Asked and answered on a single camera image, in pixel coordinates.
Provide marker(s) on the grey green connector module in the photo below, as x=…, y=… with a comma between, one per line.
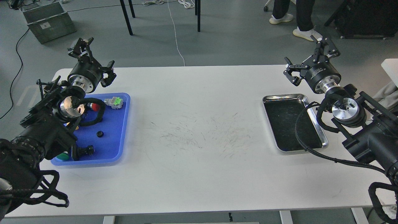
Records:
x=114, y=102

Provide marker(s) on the black switch component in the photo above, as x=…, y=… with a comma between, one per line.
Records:
x=78, y=152

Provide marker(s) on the person's white shoe left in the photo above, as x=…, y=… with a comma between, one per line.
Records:
x=285, y=18

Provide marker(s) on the person's white shoe right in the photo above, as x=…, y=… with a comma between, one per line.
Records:
x=307, y=34

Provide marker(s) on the right-image gripper finger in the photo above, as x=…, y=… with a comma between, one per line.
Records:
x=325, y=50
x=295, y=73

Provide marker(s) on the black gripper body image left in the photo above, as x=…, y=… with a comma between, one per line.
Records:
x=86, y=76

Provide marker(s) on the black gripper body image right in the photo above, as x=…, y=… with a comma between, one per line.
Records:
x=322, y=77

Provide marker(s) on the blue plastic tray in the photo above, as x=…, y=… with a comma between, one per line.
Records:
x=109, y=148

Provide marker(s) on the red push button switch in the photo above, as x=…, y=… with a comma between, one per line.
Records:
x=92, y=106

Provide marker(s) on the black table leg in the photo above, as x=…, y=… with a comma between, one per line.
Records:
x=124, y=10

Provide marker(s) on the silver metal tray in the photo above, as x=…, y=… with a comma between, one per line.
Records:
x=282, y=111

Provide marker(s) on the left-image gripper finger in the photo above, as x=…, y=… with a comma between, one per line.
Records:
x=107, y=81
x=81, y=51

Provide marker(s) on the green push button switch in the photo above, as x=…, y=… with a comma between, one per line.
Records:
x=64, y=156

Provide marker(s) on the person's white shoe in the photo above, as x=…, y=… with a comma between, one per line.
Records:
x=307, y=34
x=285, y=18

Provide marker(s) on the black cabinet on floor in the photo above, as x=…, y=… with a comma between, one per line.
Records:
x=362, y=19

